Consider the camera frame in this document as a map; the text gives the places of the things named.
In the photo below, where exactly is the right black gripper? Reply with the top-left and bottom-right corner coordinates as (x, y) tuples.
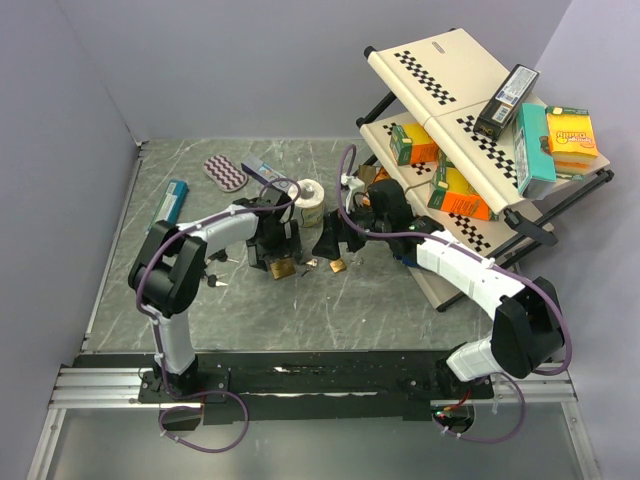
(312, 198), (391, 261)

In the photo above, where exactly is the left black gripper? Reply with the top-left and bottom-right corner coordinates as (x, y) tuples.
(247, 220), (301, 271)

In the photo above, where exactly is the small brass padlock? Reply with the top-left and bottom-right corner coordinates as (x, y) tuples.
(329, 258), (347, 274)

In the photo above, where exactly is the silver key pair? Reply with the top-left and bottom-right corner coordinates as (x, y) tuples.
(300, 258), (319, 277)

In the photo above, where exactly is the long shackle brass padlock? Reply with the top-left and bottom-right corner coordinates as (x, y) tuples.
(269, 257), (296, 280)

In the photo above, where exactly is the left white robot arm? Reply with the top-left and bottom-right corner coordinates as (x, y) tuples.
(128, 189), (302, 402)

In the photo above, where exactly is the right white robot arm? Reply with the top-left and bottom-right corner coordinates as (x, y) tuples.
(313, 174), (569, 399)

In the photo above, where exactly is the black padlock with keys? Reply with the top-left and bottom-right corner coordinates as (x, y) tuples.
(205, 249), (238, 266)

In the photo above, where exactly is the purple toothpaste box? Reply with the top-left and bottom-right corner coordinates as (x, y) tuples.
(241, 155), (290, 192)

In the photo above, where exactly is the pink striped oval sponge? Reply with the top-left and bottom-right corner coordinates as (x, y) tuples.
(203, 155), (248, 193)

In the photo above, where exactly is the blue chip bag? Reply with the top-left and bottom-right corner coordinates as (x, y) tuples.
(393, 254), (419, 268)

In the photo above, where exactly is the blue rectangular box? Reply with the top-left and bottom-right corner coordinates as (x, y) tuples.
(147, 179), (189, 231)

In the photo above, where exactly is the upper orange green box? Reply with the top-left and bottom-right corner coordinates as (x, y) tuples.
(390, 123), (440, 166)

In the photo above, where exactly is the orange green box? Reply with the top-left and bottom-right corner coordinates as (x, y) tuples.
(390, 123), (440, 166)
(428, 162), (498, 221)

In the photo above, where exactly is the lower orange green box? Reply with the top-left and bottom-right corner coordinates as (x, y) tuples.
(428, 162), (498, 221)

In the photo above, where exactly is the beige checkered shelf rack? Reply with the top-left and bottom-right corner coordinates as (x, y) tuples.
(352, 27), (615, 313)

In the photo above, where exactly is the teal box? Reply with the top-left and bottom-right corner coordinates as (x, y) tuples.
(512, 103), (557, 200)

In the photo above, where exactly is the black rectangular box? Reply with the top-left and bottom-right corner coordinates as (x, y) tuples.
(473, 64), (540, 141)

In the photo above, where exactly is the orange sponge pack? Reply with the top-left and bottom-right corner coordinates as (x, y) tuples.
(546, 105), (599, 178)

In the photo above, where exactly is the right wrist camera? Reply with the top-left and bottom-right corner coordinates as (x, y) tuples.
(340, 173), (365, 204)

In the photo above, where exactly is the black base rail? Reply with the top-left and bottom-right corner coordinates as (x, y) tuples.
(47, 349), (579, 432)

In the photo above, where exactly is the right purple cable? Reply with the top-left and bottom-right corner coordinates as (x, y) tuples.
(338, 144), (574, 444)

